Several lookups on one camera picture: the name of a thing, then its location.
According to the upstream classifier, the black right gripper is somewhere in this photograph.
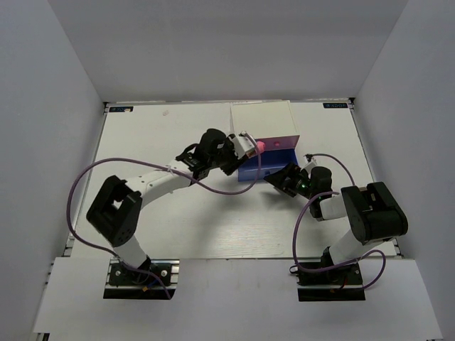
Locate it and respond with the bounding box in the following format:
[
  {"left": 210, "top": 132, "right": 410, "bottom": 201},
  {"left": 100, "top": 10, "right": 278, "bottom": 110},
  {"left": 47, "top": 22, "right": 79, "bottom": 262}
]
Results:
[{"left": 265, "top": 161, "right": 317, "bottom": 200}]

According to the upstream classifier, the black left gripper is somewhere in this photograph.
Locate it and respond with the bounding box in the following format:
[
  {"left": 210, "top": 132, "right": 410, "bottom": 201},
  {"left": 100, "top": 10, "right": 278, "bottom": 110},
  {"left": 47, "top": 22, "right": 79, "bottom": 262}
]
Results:
[{"left": 208, "top": 134, "right": 249, "bottom": 176}]

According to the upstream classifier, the blue wide bottom drawer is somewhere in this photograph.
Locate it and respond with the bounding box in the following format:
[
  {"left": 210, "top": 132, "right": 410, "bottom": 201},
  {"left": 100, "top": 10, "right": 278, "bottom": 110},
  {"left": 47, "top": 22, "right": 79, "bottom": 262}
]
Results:
[{"left": 237, "top": 148, "right": 298, "bottom": 182}]

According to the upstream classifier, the pink small drawer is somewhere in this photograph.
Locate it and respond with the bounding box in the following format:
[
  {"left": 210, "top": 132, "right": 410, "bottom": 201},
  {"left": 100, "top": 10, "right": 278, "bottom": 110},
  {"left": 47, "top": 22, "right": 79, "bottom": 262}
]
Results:
[{"left": 256, "top": 135, "right": 299, "bottom": 151}]

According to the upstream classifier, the pink tube of erasers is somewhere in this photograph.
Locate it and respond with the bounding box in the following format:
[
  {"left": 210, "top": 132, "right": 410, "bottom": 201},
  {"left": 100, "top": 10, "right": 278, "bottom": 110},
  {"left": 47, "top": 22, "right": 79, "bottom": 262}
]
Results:
[{"left": 256, "top": 141, "right": 265, "bottom": 154}]

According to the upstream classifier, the white mini drawer cabinet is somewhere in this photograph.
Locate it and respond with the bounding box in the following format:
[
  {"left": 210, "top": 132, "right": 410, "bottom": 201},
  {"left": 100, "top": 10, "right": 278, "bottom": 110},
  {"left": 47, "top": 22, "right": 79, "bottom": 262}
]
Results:
[{"left": 230, "top": 101, "right": 299, "bottom": 139}]

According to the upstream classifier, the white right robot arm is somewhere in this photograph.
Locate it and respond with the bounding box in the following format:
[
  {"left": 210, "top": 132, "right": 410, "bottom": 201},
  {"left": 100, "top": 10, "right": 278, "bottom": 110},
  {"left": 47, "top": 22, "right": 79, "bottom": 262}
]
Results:
[{"left": 264, "top": 162, "right": 408, "bottom": 283}]

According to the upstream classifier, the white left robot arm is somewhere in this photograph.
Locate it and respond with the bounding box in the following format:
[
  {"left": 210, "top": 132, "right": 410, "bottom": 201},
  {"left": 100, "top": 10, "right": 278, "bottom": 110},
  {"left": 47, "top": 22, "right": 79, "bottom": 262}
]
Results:
[{"left": 86, "top": 129, "right": 256, "bottom": 283}]

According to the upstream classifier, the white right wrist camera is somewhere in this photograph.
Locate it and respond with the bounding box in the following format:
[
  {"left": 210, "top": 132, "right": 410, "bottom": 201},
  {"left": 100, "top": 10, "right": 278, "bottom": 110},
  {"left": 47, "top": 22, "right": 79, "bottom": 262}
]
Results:
[{"left": 303, "top": 153, "right": 318, "bottom": 174}]

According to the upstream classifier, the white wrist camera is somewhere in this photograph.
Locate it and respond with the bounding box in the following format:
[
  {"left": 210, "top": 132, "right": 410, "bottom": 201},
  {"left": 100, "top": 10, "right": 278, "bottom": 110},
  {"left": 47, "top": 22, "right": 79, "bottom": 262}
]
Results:
[
  {"left": 228, "top": 131, "right": 258, "bottom": 160},
  {"left": 303, "top": 153, "right": 318, "bottom": 174}
]

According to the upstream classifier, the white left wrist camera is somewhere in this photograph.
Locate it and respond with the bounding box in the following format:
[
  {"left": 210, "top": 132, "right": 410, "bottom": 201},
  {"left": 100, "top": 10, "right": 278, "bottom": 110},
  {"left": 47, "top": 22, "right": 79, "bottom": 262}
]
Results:
[{"left": 228, "top": 131, "right": 258, "bottom": 160}]

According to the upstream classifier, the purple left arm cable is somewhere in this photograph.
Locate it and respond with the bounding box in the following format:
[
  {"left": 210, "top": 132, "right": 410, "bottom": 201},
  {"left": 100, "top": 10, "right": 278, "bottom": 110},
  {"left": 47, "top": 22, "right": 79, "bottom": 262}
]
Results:
[{"left": 66, "top": 133, "right": 264, "bottom": 298}]

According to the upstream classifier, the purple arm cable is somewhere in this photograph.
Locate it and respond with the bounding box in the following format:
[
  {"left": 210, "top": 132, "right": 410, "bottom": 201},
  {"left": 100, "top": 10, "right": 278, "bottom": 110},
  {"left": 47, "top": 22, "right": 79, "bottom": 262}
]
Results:
[
  {"left": 66, "top": 133, "right": 264, "bottom": 298},
  {"left": 291, "top": 153, "right": 387, "bottom": 292}
]

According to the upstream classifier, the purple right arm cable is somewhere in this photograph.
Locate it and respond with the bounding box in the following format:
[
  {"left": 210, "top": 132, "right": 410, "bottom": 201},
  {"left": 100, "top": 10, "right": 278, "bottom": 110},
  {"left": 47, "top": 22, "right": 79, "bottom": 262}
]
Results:
[{"left": 291, "top": 153, "right": 387, "bottom": 292}]

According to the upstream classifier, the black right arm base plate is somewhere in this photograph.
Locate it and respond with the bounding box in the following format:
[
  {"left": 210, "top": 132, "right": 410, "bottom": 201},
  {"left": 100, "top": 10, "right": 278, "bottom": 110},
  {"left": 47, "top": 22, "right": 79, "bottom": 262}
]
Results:
[{"left": 289, "top": 264, "right": 365, "bottom": 302}]

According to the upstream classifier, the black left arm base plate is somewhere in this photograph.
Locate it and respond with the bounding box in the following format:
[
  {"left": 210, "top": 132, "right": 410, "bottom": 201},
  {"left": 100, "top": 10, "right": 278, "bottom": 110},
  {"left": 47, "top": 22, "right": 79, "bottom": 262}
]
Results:
[{"left": 103, "top": 259, "right": 180, "bottom": 301}]

